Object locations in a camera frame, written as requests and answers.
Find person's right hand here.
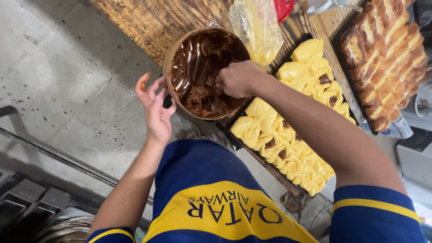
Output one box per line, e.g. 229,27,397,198
215,60,271,99

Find person's left hand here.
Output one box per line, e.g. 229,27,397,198
135,72,177,146

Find brown chocolate spread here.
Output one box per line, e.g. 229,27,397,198
170,31,250,118

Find grey trousers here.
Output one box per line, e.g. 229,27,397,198
168,111,236,154

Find round brown tub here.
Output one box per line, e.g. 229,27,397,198
163,26,251,121

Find plastic bag of yellow cream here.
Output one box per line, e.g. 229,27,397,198
228,0,285,67

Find batch of raw yellow buns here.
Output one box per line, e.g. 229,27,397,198
230,38,357,197

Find black baking tray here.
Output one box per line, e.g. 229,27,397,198
216,33,360,198

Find red plastic lid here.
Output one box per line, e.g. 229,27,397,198
273,0,296,23

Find blue and yellow jersey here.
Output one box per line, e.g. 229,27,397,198
86,139,428,243

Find dark baking tray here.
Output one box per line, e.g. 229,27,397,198
332,0,432,135

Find white jug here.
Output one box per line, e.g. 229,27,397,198
306,0,363,17

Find batch of baked golden pastries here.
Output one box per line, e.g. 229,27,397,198
340,0,431,133

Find clear plastic packet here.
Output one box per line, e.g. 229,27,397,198
360,114,414,140

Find glass jar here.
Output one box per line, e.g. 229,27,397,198
414,84,432,117

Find white appliance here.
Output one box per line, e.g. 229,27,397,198
396,128,432,189

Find metal bowl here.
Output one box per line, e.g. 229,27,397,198
35,215,96,243

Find dark metal rack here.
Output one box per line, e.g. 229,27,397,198
0,106,154,243

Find wire rack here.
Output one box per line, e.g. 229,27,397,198
300,193,335,238

